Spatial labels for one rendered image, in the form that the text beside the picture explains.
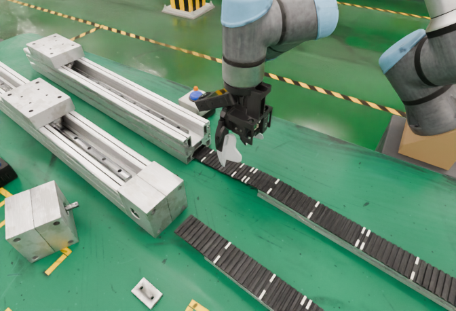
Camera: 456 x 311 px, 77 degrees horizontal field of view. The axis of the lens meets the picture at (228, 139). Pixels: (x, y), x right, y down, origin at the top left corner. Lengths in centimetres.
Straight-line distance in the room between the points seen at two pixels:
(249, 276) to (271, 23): 43
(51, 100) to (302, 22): 65
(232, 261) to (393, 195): 42
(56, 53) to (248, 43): 77
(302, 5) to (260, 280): 47
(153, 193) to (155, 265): 14
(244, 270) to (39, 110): 62
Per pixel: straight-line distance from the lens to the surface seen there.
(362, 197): 76
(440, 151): 90
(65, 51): 113
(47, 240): 68
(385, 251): 66
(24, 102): 91
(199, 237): 61
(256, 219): 66
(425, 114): 86
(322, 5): 53
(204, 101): 60
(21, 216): 67
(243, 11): 45
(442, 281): 68
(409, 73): 80
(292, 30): 50
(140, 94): 89
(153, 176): 63
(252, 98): 52
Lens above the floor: 134
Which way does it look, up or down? 43 degrees down
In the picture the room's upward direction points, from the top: straight up
